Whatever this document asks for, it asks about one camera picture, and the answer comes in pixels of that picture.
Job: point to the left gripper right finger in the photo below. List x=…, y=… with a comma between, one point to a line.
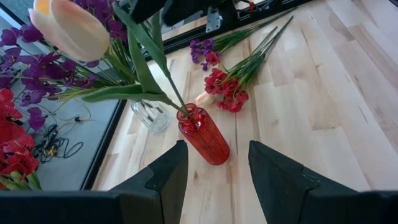
x=289, y=199

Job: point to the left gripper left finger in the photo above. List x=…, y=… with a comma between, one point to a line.
x=155, y=199

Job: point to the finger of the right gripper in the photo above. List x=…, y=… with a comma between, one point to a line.
x=146, y=9
x=186, y=12

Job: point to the purple artificial flower bunch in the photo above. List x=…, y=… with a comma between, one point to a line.
x=40, y=68
x=199, y=49

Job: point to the red ribbed glass vase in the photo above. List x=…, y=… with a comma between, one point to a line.
x=205, y=140

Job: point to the clear ribbed glass vase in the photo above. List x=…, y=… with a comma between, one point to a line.
x=152, y=116

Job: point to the yellow power plug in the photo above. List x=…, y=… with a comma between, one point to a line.
x=51, y=152

